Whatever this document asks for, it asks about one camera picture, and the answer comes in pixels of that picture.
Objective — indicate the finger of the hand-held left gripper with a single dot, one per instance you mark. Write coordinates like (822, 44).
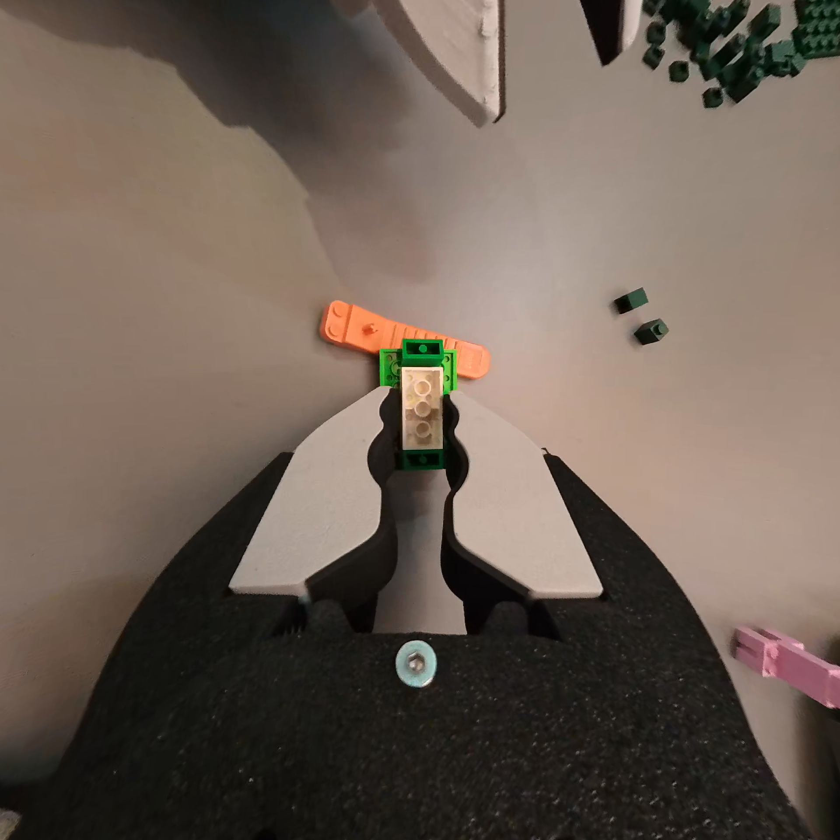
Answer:
(453, 46)
(613, 26)

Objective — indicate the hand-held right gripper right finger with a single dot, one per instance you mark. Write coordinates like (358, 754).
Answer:
(518, 518)

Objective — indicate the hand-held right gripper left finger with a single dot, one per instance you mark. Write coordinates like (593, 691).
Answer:
(315, 512)

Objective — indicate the green and white lego assembly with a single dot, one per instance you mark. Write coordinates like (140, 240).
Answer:
(420, 407)

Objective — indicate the pile of dark green bricks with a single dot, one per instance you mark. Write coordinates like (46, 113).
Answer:
(741, 59)

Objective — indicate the orange brick separator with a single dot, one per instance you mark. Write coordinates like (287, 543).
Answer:
(348, 325)

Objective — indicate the small dark green brick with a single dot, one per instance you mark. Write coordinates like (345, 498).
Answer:
(652, 332)
(631, 300)

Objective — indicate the pink plastic piece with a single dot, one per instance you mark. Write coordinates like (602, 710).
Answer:
(797, 666)

